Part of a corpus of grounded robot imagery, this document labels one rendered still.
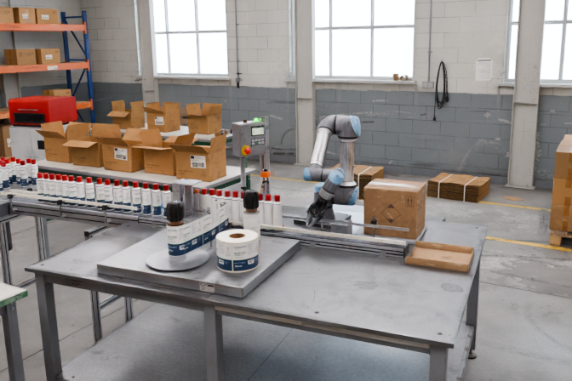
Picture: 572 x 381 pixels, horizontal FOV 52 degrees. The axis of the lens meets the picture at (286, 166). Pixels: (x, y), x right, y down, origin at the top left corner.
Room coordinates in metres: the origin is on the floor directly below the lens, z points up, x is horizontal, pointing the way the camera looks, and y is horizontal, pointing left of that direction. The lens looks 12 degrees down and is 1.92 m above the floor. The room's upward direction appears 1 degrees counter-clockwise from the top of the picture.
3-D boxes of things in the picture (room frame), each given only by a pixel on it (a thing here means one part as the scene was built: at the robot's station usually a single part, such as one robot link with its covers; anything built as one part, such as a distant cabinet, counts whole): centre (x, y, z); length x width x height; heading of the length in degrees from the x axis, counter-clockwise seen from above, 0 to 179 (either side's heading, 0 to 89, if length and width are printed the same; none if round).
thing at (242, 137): (3.34, 0.21, 1.38); 0.17 x 0.10 x 0.19; 122
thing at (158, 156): (5.23, 1.06, 0.96); 0.53 x 0.45 x 0.37; 151
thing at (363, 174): (7.32, -0.87, 0.16); 0.65 x 0.54 x 0.32; 64
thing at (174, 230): (2.73, 0.54, 1.04); 0.09 x 0.09 x 0.29
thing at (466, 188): (7.14, -2.15, 0.11); 0.65 x 0.54 x 0.22; 57
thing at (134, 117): (8.11, 2.16, 0.97); 0.51 x 0.36 x 0.37; 153
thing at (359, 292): (3.08, 0.06, 0.82); 2.10 x 1.50 x 0.02; 67
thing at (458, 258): (2.82, -0.77, 0.85); 0.30 x 0.26 x 0.04; 67
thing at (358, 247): (3.22, 0.14, 0.85); 1.65 x 0.11 x 0.05; 67
